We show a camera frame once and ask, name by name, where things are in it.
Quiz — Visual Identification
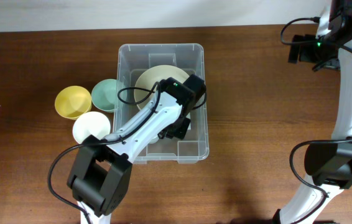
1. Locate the grey translucent cup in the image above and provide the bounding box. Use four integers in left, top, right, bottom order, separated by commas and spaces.
149, 136, 159, 144

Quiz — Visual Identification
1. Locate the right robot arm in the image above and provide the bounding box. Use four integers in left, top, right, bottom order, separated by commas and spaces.
272, 0, 352, 223

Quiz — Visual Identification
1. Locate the clear plastic storage container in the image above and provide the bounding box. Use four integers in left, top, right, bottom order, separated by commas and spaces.
117, 44, 210, 164

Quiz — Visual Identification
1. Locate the white label in container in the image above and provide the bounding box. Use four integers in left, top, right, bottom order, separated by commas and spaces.
186, 113, 192, 130

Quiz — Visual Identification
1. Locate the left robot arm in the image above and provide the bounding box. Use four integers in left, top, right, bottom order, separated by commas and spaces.
67, 75, 206, 223

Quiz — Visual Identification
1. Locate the green bowl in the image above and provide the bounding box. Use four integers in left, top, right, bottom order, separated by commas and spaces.
91, 79, 126, 113

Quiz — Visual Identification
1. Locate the yellow bowl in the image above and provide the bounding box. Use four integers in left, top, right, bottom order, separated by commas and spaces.
54, 86, 92, 120

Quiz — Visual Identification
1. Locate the white bowl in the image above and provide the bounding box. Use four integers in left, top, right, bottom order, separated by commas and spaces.
72, 111, 111, 144

